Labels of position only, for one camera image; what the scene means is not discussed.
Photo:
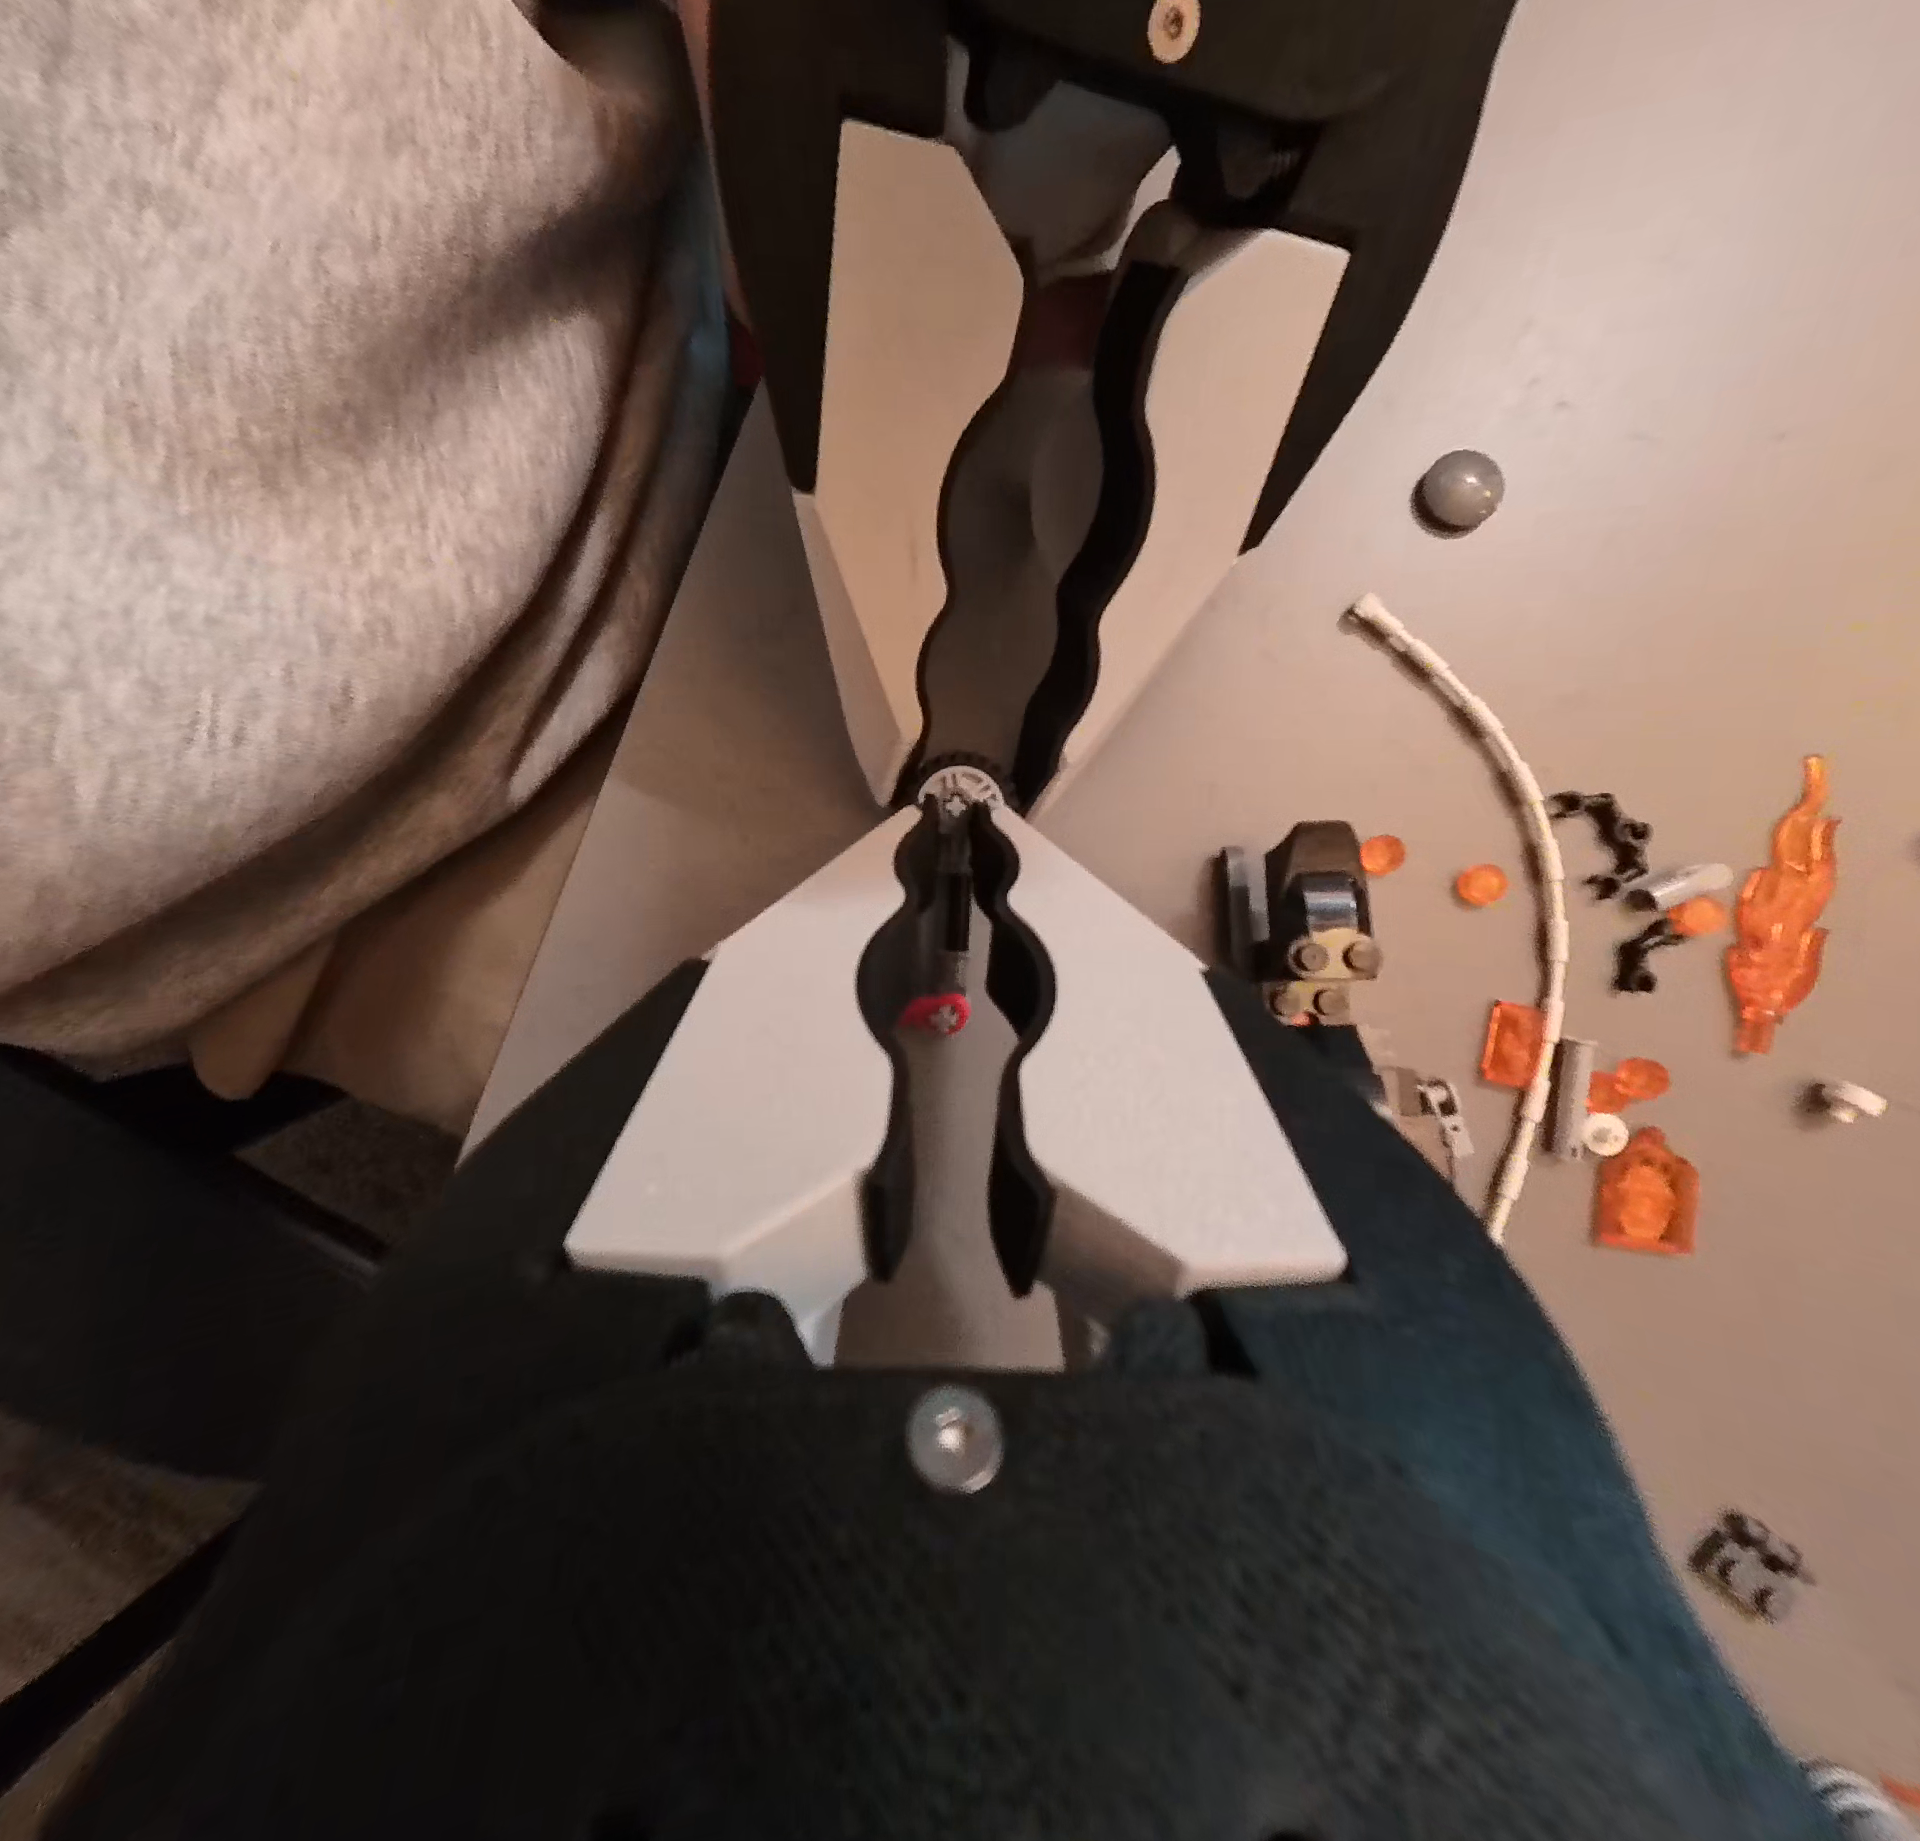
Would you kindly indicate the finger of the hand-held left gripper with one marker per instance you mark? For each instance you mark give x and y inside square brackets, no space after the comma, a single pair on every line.
[1215,404]
[878,447]

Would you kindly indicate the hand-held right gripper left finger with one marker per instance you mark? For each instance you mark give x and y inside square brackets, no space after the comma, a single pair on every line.
[720,1122]

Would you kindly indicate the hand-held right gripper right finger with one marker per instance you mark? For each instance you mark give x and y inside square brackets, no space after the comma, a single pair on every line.
[1170,1122]

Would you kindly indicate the red lego piece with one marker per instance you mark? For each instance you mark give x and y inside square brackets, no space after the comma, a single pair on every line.
[937,1018]

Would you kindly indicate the grey lego dome piece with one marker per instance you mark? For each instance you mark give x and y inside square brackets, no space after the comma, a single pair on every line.
[1458,492]

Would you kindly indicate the black red lego motorcycle body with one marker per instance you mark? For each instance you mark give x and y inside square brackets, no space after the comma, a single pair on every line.
[1321,895]

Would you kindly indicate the grey lego pin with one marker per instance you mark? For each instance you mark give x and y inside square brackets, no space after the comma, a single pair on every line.
[1576,1100]

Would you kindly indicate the small white round lego piece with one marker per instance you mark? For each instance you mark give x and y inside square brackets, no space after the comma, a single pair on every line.
[1609,1134]

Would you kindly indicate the orange printed lego tile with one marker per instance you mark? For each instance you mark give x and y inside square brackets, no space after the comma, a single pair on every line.
[1647,1199]

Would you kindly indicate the black lego claw piece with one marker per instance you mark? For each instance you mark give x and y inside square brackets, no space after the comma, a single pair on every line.
[1612,815]
[1635,956]

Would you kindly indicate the light grey lego beam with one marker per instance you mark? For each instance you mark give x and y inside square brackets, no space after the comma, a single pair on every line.
[1682,886]

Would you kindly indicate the large orange lego flame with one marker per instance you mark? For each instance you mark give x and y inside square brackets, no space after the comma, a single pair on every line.
[1776,940]

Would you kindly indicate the dark grey lego plate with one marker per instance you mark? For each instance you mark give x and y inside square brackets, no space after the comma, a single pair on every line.
[1748,1563]

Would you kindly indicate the light grey lego bracket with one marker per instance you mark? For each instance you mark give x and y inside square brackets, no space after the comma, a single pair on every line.
[1417,1107]

